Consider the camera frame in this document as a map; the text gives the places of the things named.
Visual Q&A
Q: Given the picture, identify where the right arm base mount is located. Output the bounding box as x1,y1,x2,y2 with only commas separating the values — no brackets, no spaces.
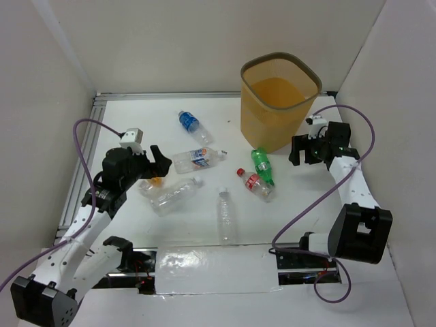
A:
268,247,341,286

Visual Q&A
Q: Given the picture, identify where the yellow mesh waste bin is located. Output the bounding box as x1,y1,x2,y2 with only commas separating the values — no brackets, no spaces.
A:
240,52,322,153

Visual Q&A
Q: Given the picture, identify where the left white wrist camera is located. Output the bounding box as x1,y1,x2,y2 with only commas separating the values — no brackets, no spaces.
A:
119,128,144,155

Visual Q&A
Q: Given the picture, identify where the green plastic bottle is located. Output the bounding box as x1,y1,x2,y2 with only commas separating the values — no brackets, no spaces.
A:
251,148,275,186

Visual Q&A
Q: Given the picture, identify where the orange cap small bottle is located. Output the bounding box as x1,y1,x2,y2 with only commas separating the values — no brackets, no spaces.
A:
138,177,164,198

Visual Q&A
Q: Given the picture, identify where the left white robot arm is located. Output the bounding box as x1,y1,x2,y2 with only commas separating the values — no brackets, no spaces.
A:
10,145,172,326

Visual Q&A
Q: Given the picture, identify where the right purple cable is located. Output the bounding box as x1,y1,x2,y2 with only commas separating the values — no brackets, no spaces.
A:
271,104,376,304

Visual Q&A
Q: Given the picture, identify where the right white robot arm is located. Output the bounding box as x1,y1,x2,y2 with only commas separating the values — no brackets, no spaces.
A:
289,115,392,267

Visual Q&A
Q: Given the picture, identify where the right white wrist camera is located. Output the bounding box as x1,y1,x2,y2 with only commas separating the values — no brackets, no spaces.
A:
306,114,328,140

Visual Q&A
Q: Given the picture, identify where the blue label plastic bottle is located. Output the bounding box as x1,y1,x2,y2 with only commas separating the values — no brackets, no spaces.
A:
178,110,213,146

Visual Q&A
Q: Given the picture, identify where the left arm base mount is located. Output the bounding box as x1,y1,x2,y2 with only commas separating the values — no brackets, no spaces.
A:
93,248,157,295

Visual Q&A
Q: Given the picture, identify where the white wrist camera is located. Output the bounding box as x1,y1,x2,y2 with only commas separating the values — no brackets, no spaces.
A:
119,128,144,155
306,114,328,140

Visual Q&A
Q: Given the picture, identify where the clear bottle white cap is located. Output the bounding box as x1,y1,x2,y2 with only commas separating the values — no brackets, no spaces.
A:
217,187,237,246

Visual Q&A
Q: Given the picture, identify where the red cap plastic bottle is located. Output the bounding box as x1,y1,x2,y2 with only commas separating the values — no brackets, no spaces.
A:
236,168,273,202

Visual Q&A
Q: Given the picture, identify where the large clear plastic bottle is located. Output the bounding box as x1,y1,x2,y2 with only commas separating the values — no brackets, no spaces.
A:
150,176,204,217

